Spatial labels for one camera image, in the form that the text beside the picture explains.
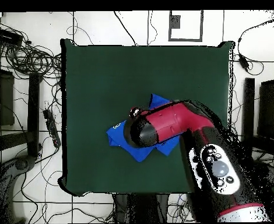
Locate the black power adapter with cable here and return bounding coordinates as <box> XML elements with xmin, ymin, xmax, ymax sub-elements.
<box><xmin>237</xmin><ymin>16</ymin><xmax>274</xmax><ymax>76</ymax></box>

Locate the black rectangular device box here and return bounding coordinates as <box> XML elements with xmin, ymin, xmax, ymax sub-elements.
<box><xmin>0</xmin><ymin>27</ymin><xmax>24</xmax><ymax>47</ymax></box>

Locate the blue printed T-shirt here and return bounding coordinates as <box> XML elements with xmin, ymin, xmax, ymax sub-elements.
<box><xmin>106</xmin><ymin>93</ymin><xmax>182</xmax><ymax>163</ymax></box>

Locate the tangled black cable bundle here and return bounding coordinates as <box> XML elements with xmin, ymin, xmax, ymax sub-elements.
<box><xmin>0</xmin><ymin>18</ymin><xmax>64</xmax><ymax>80</ymax></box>

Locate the grey curved stand base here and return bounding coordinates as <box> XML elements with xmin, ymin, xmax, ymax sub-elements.
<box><xmin>0</xmin><ymin>155</ymin><xmax>36</xmax><ymax>223</ymax></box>

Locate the grey square floor hatch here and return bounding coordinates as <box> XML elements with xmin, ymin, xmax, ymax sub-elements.
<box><xmin>167</xmin><ymin>10</ymin><xmax>203</xmax><ymax>42</ymax></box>

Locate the looped thin floor cable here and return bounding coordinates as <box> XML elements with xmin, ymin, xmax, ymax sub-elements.
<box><xmin>48</xmin><ymin>10</ymin><xmax>94</xmax><ymax>46</ymax></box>

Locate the thin black floor cable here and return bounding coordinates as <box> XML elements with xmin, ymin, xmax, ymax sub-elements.
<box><xmin>147</xmin><ymin>10</ymin><xmax>158</xmax><ymax>46</ymax></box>

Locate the long black floor cable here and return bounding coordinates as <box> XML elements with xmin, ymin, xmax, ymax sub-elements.
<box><xmin>113</xmin><ymin>10</ymin><xmax>138</xmax><ymax>47</ymax></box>

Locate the dark green table cloth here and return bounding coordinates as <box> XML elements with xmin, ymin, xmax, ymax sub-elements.
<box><xmin>58</xmin><ymin>38</ymin><xmax>236</xmax><ymax>197</ymax></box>

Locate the black power strip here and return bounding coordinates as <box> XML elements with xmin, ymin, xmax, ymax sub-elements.
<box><xmin>42</xmin><ymin>108</ymin><xmax>62</xmax><ymax>149</ymax></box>

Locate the black metal stand frame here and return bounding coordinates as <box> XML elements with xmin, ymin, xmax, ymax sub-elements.
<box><xmin>241</xmin><ymin>59</ymin><xmax>274</xmax><ymax>164</ymax></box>
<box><xmin>0</xmin><ymin>52</ymin><xmax>43</xmax><ymax>164</ymax></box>

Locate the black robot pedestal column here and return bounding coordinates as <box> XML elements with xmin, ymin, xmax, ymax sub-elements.
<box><xmin>112</xmin><ymin>192</ymin><xmax>170</xmax><ymax>223</ymax></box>

